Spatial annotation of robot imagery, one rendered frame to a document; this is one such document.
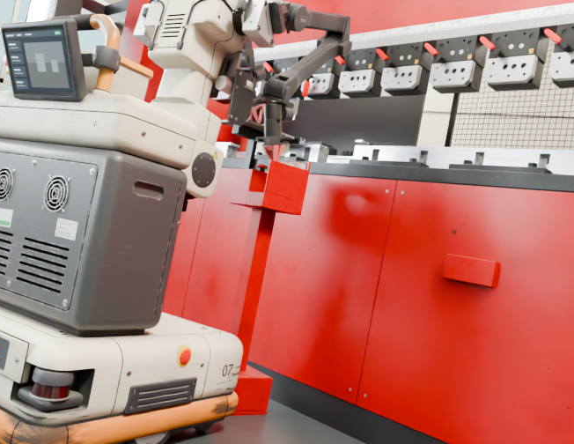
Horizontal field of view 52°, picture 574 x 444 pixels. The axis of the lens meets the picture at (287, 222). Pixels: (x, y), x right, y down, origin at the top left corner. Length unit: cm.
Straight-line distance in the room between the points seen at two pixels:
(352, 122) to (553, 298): 160
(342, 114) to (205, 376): 179
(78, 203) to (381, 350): 103
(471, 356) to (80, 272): 106
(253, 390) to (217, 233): 79
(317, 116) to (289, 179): 126
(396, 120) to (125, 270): 177
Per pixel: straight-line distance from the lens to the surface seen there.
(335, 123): 303
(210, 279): 248
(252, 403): 197
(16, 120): 160
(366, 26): 236
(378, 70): 229
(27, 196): 150
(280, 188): 188
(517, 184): 174
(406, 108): 280
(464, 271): 174
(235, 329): 196
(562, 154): 184
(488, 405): 173
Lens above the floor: 56
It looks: 2 degrees up
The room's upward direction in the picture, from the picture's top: 11 degrees clockwise
